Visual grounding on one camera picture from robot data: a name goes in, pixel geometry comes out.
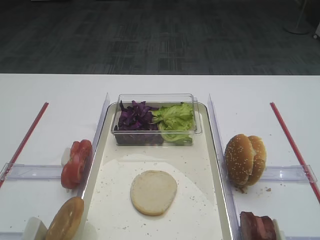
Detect green lettuce in container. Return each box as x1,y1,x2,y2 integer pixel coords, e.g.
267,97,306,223
151,102,195,132

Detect rear tomato slice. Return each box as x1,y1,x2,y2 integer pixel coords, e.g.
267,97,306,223
70,139,92,159

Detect tomato slice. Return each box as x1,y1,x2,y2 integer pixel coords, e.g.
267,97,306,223
60,148,91,190
70,139,92,159

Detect white holder behind tomato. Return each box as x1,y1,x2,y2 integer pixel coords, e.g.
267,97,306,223
61,147,71,167

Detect front tomato slice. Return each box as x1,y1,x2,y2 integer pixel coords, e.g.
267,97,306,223
60,148,91,190

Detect brown meat patty slices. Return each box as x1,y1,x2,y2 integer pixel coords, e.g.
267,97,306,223
240,211,277,240

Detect white holder by meat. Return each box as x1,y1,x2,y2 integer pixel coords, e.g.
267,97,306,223
272,219,286,240

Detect clear plastic salad container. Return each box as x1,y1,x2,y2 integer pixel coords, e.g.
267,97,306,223
110,93,202,146

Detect shredded purple cabbage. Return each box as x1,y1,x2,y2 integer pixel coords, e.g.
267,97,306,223
114,100,159,131

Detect left long acrylic divider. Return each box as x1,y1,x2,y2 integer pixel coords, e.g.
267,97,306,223
77,92,110,200

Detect long acrylic divider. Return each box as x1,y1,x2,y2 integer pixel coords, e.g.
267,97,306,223
207,94,242,240
77,92,110,200

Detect bottom bun half on tray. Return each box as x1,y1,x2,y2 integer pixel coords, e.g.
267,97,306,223
130,170,178,216

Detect front sesame bun top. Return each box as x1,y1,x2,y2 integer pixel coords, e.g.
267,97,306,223
224,134,255,186

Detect sesame bun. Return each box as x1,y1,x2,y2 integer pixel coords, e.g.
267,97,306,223
246,135,267,186
224,134,255,186

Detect metal baking tray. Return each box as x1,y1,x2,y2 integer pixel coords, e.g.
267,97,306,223
76,103,233,240

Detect rear sesame bun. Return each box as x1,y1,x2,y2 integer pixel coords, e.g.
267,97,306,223
246,135,267,186

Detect right red tape strip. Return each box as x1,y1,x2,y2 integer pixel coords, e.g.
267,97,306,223
269,102,320,202

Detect red tape strip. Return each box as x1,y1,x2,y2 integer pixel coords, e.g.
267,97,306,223
269,102,320,202
0,102,49,187

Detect right long acrylic divider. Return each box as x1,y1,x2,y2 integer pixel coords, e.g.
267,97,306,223
207,94,242,240

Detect left red tape strip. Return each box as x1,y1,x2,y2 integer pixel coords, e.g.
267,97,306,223
0,102,49,187

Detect white holder by patty disc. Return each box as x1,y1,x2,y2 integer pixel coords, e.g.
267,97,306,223
22,216,48,240

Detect right upper acrylic rail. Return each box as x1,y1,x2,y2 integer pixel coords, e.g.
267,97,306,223
259,165,318,183

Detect acrylic rail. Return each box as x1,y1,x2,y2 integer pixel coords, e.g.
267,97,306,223
0,163,63,181
259,165,318,183

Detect left upper acrylic rail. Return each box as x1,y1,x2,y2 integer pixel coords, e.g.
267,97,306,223
0,163,63,181

